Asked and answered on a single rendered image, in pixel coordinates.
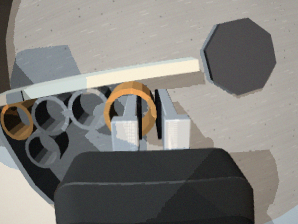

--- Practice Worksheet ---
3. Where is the bronze bushing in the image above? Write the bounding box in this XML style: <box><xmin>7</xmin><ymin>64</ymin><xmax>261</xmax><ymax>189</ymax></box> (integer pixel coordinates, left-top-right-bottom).
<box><xmin>0</xmin><ymin>98</ymin><xmax>37</xmax><ymax>140</ymax></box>
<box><xmin>104</xmin><ymin>81</ymin><xmax>157</xmax><ymax>136</ymax></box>

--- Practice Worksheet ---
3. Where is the grey metal sleeve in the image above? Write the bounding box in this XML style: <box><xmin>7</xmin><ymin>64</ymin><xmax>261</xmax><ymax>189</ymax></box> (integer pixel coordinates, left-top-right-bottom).
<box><xmin>31</xmin><ymin>92</ymin><xmax>72</xmax><ymax>136</ymax></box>
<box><xmin>25</xmin><ymin>129</ymin><xmax>69</xmax><ymax>168</ymax></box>
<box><xmin>68</xmin><ymin>85</ymin><xmax>112</xmax><ymax>131</ymax></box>

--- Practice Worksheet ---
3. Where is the grey round turntable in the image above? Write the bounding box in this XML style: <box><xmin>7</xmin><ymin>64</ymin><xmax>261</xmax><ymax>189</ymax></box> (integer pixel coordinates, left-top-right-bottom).
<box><xmin>0</xmin><ymin>0</ymin><xmax>298</xmax><ymax>224</ymax></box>

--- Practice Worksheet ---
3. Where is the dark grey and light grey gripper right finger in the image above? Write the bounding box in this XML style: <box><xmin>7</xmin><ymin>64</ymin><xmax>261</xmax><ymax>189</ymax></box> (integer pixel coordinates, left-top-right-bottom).
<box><xmin>155</xmin><ymin>89</ymin><xmax>191</xmax><ymax>150</ymax></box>

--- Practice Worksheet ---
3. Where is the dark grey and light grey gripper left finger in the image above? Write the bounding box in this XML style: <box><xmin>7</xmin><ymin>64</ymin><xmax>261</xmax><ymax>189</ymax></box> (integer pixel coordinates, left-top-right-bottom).
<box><xmin>111</xmin><ymin>94</ymin><xmax>142</xmax><ymax>151</ymax></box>

